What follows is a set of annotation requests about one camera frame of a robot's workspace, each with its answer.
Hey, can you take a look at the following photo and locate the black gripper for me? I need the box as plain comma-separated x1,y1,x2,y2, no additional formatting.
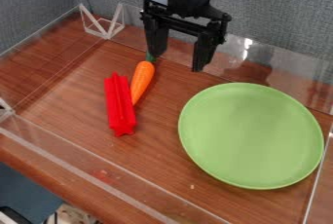
141,0,232,72

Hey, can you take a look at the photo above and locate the orange toy carrot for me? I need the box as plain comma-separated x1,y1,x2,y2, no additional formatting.
130,53,157,104

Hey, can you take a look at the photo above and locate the red star-shaped bar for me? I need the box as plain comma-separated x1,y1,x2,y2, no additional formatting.
105,72,137,136

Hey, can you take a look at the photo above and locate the green plate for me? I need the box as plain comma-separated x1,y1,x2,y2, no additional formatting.
178,83,324,190

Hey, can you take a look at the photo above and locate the clear acrylic enclosure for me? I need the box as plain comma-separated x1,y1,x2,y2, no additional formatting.
0,5,333,224

